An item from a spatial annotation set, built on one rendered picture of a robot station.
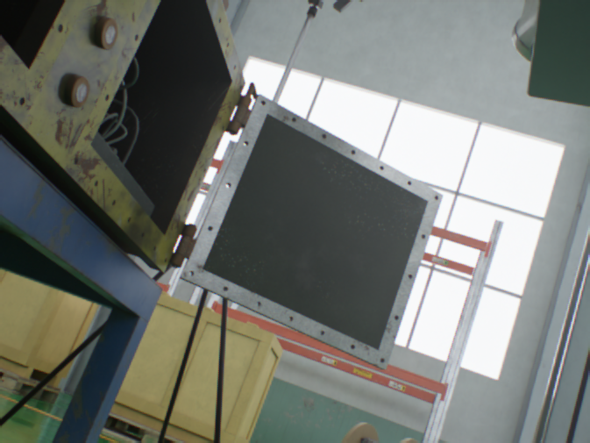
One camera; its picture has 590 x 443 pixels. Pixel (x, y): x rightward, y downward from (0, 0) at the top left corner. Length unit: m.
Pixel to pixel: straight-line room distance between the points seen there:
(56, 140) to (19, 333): 5.18
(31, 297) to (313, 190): 4.61
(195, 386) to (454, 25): 8.06
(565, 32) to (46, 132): 1.02
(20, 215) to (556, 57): 1.13
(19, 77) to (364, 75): 10.61
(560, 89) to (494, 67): 10.08
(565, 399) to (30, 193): 0.89
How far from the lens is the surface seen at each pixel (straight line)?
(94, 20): 1.27
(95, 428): 1.93
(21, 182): 1.25
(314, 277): 2.01
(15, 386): 6.28
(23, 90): 1.14
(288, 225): 1.99
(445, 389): 8.18
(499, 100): 11.59
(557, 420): 1.09
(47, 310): 6.30
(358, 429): 7.46
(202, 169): 1.90
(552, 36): 1.64
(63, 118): 1.25
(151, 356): 5.90
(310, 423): 10.02
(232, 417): 5.69
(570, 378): 1.10
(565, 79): 1.75
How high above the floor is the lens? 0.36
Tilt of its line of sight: 16 degrees up
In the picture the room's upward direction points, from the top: 21 degrees clockwise
